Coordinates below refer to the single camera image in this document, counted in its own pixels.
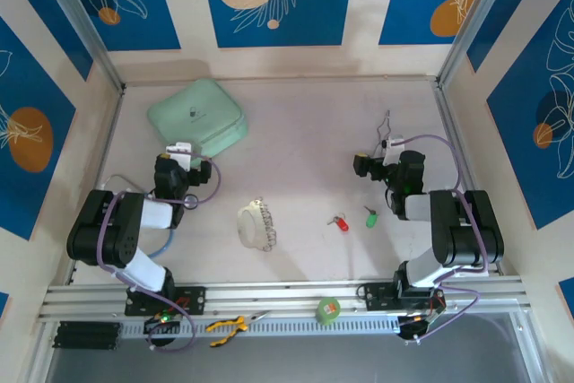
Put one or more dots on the green tape roll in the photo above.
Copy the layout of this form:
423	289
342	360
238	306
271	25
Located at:
327	311

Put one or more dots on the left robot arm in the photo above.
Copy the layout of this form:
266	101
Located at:
112	230

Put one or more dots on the aluminium frame post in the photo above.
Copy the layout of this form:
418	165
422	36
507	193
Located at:
473	20
81	20

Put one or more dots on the blue stethoscope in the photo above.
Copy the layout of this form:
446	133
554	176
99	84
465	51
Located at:
192	202

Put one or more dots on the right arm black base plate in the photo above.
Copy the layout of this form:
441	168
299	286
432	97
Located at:
376	297

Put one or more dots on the aluminium mounting rail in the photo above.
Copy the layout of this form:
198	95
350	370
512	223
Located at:
278	295

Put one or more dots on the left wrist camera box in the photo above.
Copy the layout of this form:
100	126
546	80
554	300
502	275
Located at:
184	154

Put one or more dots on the aluminium table side rail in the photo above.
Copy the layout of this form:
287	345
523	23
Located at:
110	132
450	132

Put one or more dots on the yellow black pliers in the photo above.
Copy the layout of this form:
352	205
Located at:
240	324

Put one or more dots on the black ribbed block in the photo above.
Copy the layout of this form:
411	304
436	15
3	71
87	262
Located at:
85	335

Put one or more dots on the key with green tag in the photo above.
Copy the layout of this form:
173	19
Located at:
370	220

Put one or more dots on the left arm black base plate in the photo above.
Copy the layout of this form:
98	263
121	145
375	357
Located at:
193	300

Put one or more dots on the mint green zip case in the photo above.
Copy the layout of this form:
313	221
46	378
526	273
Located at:
193	114

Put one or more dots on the key with red tag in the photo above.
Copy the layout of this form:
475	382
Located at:
343	224

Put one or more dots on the metal keyring holder with rings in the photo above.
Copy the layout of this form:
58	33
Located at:
246	226

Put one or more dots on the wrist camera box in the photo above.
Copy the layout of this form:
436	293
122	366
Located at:
394	143
184	154

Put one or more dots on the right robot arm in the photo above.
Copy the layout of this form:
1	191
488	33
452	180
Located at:
466	230

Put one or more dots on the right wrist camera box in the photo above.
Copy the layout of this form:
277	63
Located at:
394	143

